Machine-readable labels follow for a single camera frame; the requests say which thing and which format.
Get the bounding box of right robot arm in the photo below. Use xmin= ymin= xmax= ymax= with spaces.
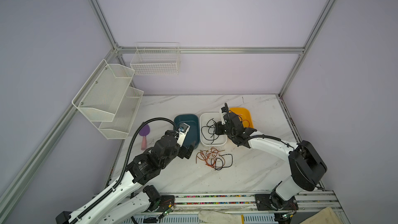
xmin=216 ymin=103 xmax=328 ymax=211

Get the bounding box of teal plastic bin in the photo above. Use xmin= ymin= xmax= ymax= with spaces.
xmin=174 ymin=114 xmax=200 ymax=149

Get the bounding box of white mesh two-tier shelf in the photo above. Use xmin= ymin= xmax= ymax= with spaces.
xmin=72 ymin=60 xmax=144 ymax=140

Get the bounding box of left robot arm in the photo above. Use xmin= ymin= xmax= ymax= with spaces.
xmin=56 ymin=122 xmax=194 ymax=224

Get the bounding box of purple pink spatula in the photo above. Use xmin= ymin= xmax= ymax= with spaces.
xmin=139 ymin=124 xmax=150 ymax=151

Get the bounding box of cable pile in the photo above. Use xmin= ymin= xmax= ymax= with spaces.
xmin=195 ymin=147 xmax=234 ymax=171

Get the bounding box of beige cloth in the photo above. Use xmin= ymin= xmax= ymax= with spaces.
xmin=301 ymin=207 xmax=342 ymax=224

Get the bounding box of white wire basket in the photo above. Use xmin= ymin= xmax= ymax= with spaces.
xmin=130 ymin=42 xmax=180 ymax=76

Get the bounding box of black cable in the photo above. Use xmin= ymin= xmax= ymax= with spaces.
xmin=200 ymin=118 xmax=224 ymax=145

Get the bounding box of white plastic bin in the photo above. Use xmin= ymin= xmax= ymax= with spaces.
xmin=200 ymin=113 xmax=228 ymax=147

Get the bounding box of yellow plastic bin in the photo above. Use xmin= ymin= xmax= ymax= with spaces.
xmin=230 ymin=107 xmax=254 ymax=128

